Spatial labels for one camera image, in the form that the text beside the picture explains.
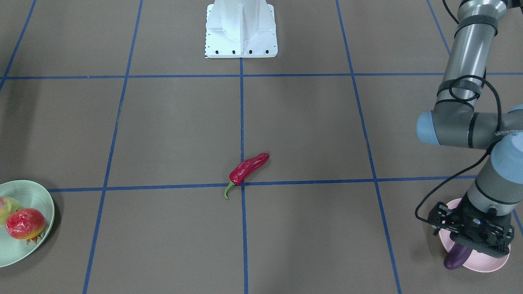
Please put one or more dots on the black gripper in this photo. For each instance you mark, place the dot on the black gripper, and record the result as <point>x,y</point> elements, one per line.
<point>460,223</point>

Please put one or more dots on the purple eggplant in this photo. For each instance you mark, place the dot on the purple eggplant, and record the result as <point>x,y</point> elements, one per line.
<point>457,256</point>

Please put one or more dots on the red chili pepper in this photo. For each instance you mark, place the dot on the red chili pepper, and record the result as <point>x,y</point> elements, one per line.
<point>238,175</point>

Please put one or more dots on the red pomegranate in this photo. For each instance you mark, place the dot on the red pomegranate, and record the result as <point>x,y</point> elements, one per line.
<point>26,224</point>

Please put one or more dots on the yellow green mango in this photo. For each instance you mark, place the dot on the yellow green mango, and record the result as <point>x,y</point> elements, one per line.
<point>8,205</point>

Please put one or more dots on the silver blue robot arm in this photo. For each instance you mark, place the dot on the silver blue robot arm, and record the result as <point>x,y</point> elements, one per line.
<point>468,113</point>

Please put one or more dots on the green plate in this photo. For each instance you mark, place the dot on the green plate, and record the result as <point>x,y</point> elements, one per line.
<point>30,195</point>

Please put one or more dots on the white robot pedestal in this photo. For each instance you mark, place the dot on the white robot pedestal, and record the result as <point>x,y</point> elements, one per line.
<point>240,29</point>

